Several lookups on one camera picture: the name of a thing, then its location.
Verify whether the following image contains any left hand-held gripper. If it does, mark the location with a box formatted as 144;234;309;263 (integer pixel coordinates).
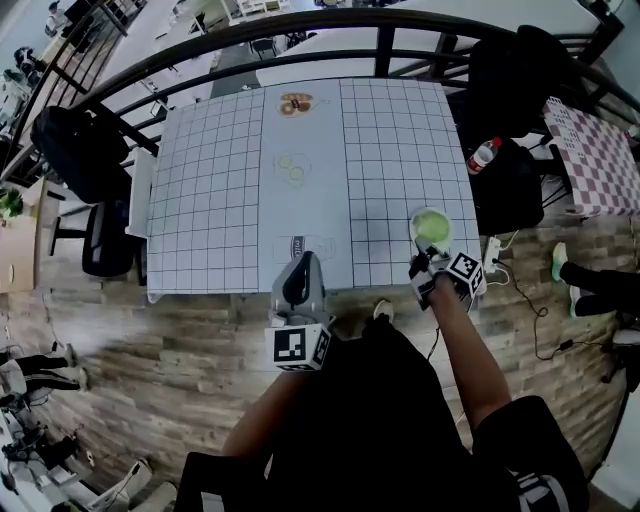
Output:
263;250;337;374

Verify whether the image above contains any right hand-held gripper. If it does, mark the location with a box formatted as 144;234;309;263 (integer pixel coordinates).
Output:
408;236;488;312

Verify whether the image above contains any green vegetable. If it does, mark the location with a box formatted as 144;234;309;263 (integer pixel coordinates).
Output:
414;211;450;243

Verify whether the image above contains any person's right forearm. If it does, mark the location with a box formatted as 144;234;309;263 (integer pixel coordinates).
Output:
428;272;512;429

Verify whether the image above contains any person's left forearm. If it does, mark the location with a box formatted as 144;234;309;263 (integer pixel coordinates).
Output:
221;368;314;457

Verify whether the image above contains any white round bowl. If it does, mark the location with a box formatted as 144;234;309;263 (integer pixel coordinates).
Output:
408;206;453;254

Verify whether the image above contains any white power strip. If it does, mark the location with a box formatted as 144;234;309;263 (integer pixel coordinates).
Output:
483;236;503;274

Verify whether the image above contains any plastic bottle with red label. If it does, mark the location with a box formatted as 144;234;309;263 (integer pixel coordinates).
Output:
466;136;503;176

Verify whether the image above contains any white grid-patterned table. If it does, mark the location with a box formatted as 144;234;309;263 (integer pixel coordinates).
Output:
145;77;483;304

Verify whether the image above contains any black chair with jacket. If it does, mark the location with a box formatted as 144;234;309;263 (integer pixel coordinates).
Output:
467;24;586;237

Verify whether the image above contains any person's black clothing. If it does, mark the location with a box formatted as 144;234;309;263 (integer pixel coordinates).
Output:
173;313;592;512

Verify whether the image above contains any white flat board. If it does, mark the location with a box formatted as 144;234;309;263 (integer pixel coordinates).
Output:
124;146;155;239

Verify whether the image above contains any purple checkered table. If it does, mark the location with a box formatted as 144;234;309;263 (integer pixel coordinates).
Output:
543;96;640;217

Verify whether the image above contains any black metal railing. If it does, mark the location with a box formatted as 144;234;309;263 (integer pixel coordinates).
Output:
0;0;640;174

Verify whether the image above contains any black office chair with backpack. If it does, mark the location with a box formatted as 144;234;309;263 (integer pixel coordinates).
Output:
30;105;147;279

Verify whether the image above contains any green leafy plant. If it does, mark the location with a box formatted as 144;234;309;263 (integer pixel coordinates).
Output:
0;188;25;219

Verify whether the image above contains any black floor cable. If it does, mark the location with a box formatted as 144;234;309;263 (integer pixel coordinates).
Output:
492;257;609;362

